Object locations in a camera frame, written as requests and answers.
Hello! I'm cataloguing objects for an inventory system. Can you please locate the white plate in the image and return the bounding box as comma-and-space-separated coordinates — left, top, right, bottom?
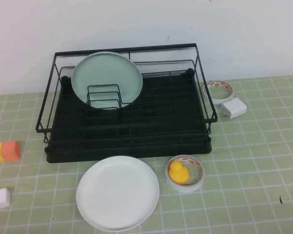
76, 156, 160, 232

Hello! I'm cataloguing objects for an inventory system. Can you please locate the pale green plate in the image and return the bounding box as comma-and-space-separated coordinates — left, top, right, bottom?
71, 51, 144, 112

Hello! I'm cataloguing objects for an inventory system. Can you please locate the yellow rubber duck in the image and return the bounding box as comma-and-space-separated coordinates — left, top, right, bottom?
168, 160, 190, 184

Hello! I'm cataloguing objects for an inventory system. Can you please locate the white tape roll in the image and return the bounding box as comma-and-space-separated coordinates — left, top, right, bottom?
165, 155, 205, 193
202, 79, 236, 106

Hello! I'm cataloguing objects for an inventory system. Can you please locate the white charger adapter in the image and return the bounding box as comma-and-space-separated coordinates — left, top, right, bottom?
218, 97, 248, 120

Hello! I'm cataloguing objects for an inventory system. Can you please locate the green checked tablecloth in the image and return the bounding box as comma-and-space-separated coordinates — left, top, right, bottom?
0, 74, 293, 234

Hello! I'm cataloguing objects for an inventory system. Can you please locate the orange block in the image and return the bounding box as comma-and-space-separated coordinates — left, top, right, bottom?
0, 140, 21, 161

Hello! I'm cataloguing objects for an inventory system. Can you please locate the white cube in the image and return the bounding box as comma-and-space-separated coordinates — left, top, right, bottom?
0, 188, 11, 210

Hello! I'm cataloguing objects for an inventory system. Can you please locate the black wire rack tray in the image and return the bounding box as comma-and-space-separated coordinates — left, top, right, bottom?
44, 68, 213, 163

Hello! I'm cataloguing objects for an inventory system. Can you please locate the black wire dish rack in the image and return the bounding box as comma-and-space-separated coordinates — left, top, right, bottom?
35, 43, 218, 144

